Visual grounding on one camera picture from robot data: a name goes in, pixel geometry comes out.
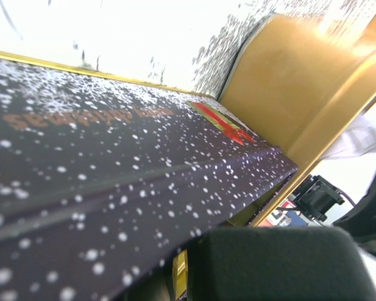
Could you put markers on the gold tin of star candies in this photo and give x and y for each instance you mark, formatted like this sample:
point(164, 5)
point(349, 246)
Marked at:
point(103, 181)

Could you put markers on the gold tin of gummy candies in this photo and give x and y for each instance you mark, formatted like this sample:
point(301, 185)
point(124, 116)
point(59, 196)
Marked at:
point(299, 83)

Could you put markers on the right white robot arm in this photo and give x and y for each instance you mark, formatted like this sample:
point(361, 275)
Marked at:
point(343, 192)

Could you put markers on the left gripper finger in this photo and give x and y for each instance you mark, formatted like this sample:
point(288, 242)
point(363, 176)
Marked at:
point(307, 263)

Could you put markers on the floral table mat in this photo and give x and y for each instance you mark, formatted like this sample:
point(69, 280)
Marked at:
point(189, 45)

